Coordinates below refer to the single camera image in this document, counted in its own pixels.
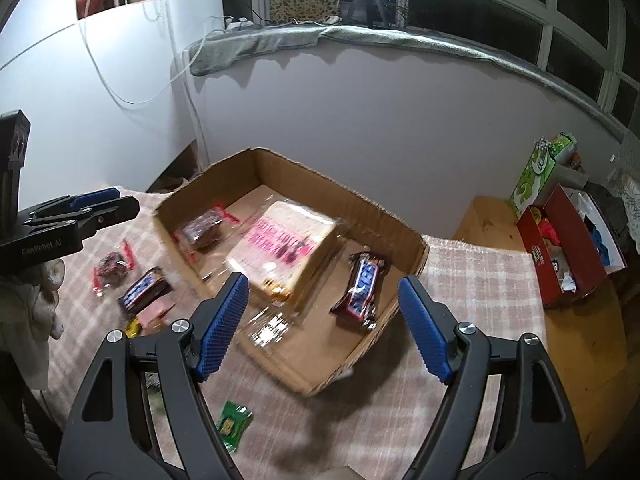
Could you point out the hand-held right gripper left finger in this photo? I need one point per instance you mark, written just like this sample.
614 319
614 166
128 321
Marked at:
225 325

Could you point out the brown chocolate bar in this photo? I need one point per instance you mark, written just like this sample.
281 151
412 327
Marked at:
361 285
142 291

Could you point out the black patterned snack packet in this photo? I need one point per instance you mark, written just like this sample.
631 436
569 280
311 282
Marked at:
111 266

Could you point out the white window frame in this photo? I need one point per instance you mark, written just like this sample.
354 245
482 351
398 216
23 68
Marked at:
547 35

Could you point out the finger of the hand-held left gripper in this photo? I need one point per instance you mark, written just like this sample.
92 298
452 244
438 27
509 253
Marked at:
97 196
107 215

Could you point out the green snack packet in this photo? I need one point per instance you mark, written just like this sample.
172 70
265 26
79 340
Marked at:
232 422

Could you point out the pink checkered tablecloth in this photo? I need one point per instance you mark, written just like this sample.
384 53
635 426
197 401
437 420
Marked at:
475 280

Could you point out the dark cloth pile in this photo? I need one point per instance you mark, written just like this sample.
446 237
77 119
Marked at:
620 200

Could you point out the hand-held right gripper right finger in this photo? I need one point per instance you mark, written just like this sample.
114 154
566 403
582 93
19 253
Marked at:
422 322

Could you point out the red cardboard box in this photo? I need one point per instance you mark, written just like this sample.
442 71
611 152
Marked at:
565 240

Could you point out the person's left hand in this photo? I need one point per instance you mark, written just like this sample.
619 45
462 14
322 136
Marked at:
45 305

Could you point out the brown cake packet red ends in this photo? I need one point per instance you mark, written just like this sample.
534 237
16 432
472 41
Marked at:
200 227

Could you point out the green tissue box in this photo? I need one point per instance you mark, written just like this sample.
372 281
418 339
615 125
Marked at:
530 185

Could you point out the wooden table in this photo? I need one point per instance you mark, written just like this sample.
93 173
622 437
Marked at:
575 350

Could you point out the sliced bread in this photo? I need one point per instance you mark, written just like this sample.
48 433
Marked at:
295 245

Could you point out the white power strip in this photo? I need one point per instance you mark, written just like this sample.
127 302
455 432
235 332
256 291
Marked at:
240 24

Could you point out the pink wafer packet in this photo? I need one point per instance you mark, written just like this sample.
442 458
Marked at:
155 312

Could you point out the grey blanket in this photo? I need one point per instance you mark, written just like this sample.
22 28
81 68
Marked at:
260 40

